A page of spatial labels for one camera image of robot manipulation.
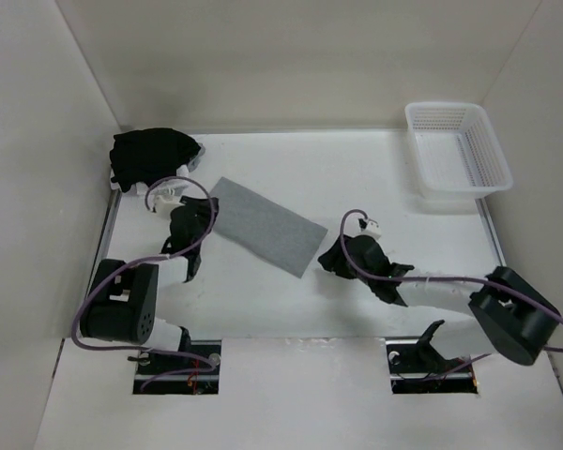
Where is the black folded tank top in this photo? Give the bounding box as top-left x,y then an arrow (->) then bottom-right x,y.
109,127 -> 201,192

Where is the white plastic basket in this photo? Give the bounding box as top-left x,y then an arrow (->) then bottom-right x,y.
404,101 -> 513,202

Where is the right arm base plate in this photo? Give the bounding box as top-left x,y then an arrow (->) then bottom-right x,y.
385,339 -> 478,395

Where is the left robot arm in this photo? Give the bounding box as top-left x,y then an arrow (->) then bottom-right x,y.
73,196 -> 219,374

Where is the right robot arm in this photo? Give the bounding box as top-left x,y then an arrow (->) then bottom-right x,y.
318,232 -> 560,371

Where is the white folded tank top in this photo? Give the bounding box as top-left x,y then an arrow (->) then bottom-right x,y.
110,165 -> 190,197

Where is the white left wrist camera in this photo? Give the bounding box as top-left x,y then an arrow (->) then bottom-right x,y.
148,192 -> 182,217

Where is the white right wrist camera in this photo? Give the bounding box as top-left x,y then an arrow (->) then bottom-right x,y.
358,218 -> 382,240

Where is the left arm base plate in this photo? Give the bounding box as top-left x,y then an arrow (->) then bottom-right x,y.
129,340 -> 222,396

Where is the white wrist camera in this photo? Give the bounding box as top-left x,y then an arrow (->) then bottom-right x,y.
358,218 -> 382,240
148,192 -> 182,217

